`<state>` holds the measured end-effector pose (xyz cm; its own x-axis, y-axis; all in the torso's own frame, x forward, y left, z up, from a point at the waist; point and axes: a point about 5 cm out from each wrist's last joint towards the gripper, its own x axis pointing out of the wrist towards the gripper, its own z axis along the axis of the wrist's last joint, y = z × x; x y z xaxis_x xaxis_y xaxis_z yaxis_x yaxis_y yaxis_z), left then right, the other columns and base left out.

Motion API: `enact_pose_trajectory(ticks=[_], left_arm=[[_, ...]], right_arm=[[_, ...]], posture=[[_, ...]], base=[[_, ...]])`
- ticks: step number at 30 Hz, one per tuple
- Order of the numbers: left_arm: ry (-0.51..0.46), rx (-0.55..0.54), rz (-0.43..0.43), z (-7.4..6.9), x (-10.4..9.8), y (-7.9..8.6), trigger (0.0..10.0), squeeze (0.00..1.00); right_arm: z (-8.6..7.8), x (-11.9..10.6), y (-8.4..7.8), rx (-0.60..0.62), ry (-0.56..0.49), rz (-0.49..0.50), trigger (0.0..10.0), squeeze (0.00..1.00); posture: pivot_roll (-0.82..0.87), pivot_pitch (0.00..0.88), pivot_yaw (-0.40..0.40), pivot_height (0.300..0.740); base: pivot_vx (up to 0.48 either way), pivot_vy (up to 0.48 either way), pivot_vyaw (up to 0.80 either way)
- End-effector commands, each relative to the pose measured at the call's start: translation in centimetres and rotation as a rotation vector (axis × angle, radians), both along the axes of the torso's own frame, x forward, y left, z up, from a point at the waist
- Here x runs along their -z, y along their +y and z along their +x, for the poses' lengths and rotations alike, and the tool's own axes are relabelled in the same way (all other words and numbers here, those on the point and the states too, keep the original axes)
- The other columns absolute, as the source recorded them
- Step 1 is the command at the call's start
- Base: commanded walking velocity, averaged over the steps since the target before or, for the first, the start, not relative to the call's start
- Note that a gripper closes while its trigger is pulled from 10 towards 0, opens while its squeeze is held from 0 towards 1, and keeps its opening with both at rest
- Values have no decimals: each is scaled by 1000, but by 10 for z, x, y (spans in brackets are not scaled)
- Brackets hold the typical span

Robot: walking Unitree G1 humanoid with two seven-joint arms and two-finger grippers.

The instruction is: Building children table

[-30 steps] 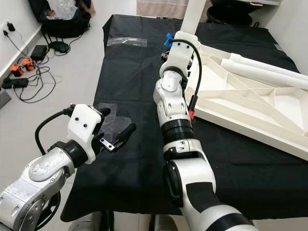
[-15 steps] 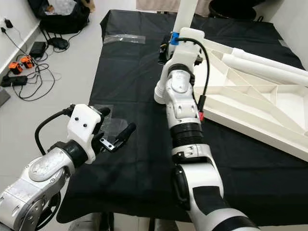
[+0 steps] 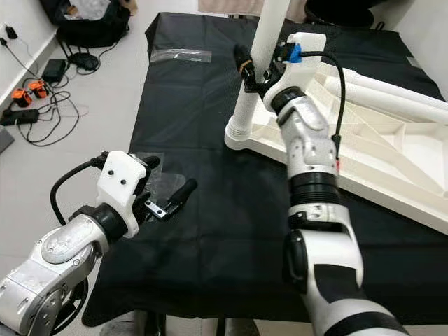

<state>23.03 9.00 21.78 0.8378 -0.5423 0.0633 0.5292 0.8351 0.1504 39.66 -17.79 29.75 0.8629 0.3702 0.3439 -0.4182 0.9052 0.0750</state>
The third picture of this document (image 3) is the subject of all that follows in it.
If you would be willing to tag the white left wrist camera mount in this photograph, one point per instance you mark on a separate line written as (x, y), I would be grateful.
(122, 189)

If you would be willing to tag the white plastic children table top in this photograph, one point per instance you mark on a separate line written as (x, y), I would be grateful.
(392, 161)

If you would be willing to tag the black power adapter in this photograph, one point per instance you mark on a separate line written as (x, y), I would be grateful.
(54, 71)

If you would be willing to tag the clear tape strip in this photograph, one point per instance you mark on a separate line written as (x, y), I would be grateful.
(180, 56)

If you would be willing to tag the orange black device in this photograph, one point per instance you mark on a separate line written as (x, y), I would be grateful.
(20, 96)
(38, 88)

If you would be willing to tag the black wok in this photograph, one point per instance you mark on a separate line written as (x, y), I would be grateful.
(339, 12)

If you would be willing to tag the black power strip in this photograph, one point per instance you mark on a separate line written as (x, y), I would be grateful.
(19, 117)

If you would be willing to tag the black round device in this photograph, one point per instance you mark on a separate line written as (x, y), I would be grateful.
(85, 63)

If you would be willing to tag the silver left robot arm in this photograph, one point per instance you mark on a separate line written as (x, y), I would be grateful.
(63, 252)

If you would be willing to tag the black tablecloth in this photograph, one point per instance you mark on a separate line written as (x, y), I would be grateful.
(217, 266)

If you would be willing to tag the grey box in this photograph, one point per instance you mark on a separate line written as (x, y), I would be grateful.
(5, 140)

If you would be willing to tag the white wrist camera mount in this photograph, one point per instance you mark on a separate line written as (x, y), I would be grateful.
(301, 80)
(122, 189)

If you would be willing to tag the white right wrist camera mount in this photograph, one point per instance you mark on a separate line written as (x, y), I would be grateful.
(301, 80)

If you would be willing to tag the beige wicker basket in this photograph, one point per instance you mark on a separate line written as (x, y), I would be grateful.
(224, 5)

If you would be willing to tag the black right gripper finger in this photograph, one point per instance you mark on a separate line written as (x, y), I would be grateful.
(244, 61)

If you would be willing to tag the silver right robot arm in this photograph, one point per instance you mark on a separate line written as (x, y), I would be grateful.
(311, 143)

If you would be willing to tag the clear plastic bag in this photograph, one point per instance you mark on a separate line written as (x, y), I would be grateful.
(92, 7)

